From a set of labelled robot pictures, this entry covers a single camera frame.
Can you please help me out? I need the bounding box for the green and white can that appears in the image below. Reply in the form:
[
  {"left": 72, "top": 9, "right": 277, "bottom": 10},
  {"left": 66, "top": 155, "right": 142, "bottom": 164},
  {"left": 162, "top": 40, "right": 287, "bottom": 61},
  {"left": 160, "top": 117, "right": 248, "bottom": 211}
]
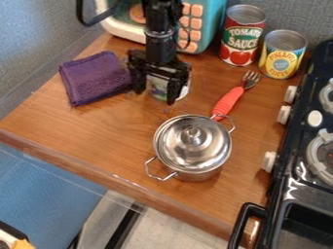
[{"left": 145, "top": 72, "right": 192, "bottom": 102}]

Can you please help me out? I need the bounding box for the toy stove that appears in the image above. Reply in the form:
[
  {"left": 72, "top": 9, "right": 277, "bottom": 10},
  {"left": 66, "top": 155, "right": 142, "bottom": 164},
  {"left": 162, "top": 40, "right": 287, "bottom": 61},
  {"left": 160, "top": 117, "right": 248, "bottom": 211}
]
[{"left": 226, "top": 38, "right": 333, "bottom": 249}]

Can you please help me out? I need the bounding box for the yellow pineapple can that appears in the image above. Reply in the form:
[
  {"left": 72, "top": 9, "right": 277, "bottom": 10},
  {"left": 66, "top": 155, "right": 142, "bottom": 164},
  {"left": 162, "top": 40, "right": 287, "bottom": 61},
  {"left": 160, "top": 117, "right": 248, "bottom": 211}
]
[{"left": 257, "top": 28, "right": 310, "bottom": 80}]

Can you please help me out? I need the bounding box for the red handled fork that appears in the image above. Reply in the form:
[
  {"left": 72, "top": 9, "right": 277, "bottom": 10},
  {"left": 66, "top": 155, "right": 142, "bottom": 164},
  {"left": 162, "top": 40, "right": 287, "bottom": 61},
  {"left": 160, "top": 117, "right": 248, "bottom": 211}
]
[{"left": 209, "top": 69, "right": 263, "bottom": 123}]

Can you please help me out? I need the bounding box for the purple cloth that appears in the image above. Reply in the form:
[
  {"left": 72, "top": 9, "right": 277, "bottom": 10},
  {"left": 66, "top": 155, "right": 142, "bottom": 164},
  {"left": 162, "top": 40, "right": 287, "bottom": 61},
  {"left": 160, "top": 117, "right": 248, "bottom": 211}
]
[{"left": 56, "top": 50, "right": 134, "bottom": 107}]

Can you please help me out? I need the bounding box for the silver pot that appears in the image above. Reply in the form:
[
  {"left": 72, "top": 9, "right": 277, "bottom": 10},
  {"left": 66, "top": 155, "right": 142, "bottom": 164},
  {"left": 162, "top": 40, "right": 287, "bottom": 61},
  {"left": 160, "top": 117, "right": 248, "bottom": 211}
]
[{"left": 142, "top": 114, "right": 239, "bottom": 183}]

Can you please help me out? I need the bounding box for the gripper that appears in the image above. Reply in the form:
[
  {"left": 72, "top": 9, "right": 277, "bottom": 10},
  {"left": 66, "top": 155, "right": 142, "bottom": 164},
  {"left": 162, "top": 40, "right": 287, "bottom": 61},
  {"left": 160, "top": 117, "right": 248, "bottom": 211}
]
[{"left": 126, "top": 49, "right": 193, "bottom": 107}]

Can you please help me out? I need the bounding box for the black cable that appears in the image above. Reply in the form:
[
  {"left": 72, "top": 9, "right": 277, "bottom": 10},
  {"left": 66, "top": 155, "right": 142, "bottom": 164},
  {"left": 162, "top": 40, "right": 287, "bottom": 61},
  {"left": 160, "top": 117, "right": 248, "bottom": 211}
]
[{"left": 75, "top": 0, "right": 124, "bottom": 28}]

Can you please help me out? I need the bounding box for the red tomato can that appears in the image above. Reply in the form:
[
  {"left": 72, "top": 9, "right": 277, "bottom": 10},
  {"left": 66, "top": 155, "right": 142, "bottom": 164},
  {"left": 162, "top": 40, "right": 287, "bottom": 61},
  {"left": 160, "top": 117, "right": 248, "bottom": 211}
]
[{"left": 217, "top": 4, "right": 269, "bottom": 68}]

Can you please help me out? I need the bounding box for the silver lid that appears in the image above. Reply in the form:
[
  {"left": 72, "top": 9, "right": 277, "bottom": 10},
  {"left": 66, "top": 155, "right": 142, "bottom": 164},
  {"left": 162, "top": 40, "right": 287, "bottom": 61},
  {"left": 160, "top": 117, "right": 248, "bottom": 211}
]
[{"left": 152, "top": 114, "right": 235, "bottom": 173}]

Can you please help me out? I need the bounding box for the toy microwave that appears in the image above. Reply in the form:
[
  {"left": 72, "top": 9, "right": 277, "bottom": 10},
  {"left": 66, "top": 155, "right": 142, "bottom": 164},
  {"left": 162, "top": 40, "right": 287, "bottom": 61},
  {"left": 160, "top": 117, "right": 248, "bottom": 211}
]
[{"left": 93, "top": 0, "right": 230, "bottom": 55}]

